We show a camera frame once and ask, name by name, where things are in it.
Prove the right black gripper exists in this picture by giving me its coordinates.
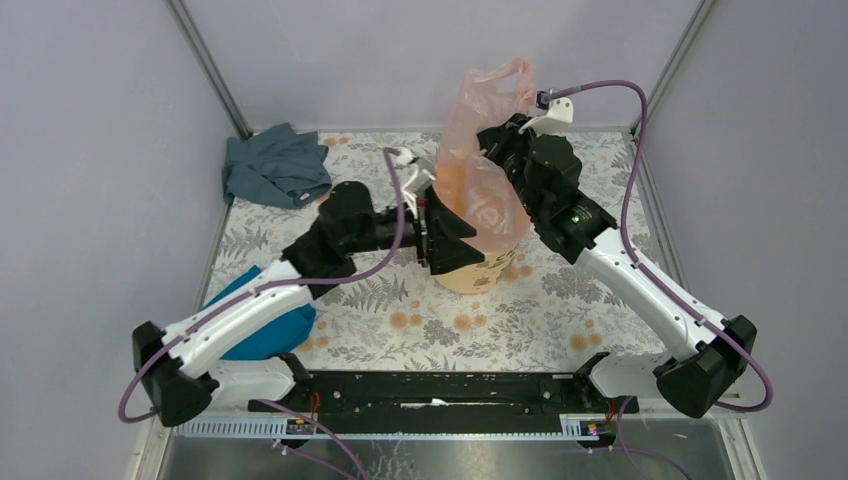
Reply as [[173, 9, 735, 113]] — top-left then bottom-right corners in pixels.
[[476, 113, 549, 217]]

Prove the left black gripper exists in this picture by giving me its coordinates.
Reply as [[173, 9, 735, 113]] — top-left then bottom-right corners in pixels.
[[344, 185, 485, 273]]

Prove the pink plastic trash bag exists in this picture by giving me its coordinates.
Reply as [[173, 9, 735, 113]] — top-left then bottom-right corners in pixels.
[[435, 58, 536, 255]]

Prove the yellow plastic trash bin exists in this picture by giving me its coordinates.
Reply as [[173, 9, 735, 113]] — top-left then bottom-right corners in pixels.
[[430, 165, 525, 296]]

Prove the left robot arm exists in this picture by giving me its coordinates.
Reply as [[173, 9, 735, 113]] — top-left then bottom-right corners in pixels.
[[131, 181, 483, 427]]

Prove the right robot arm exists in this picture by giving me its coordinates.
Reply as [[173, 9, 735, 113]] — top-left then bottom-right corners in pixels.
[[477, 116, 757, 418]]

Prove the floral patterned table mat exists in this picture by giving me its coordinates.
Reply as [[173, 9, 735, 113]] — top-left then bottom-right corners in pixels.
[[203, 131, 665, 372]]

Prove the grey-blue cloth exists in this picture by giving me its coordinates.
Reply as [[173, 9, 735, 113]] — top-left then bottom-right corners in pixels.
[[221, 123, 332, 209]]

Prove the bright blue cloth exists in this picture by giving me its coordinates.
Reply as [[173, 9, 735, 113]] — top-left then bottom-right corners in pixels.
[[221, 304, 316, 361]]

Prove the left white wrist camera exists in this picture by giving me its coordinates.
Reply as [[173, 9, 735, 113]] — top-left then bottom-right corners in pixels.
[[395, 148, 436, 217]]

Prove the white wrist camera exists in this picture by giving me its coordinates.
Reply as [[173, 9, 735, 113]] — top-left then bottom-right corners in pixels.
[[395, 148, 436, 217], [518, 97, 574, 136]]

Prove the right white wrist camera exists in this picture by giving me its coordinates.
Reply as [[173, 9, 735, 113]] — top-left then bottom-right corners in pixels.
[[518, 97, 574, 136]]

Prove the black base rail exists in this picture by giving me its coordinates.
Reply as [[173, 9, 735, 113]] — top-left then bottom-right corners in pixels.
[[248, 370, 639, 436]]

